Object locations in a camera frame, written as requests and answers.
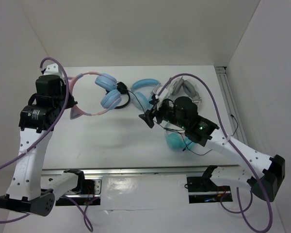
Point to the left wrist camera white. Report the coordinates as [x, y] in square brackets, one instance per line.
[52, 69]

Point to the white grey gaming headset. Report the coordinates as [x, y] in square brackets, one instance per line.
[179, 87]

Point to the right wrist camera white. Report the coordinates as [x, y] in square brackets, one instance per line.
[158, 95]

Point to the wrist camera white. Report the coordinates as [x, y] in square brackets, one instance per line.
[158, 95]
[52, 69]

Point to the aluminium rail front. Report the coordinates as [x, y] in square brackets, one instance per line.
[144, 170]

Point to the aluminium rail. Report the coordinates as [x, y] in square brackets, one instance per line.
[144, 170]
[232, 111]

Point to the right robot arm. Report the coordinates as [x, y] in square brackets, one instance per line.
[260, 173]

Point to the teal cat-ear headphones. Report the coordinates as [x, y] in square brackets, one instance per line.
[176, 139]

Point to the light blue headphones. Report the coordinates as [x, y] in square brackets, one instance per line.
[142, 101]

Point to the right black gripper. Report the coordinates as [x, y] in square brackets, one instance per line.
[149, 114]

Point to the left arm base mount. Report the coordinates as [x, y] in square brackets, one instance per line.
[90, 193]

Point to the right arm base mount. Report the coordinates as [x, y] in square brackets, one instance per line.
[202, 190]

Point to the aluminium rail right side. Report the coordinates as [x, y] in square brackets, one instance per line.
[232, 111]

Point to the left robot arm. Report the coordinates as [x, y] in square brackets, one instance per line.
[26, 194]

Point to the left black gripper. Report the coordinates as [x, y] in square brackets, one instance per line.
[71, 101]

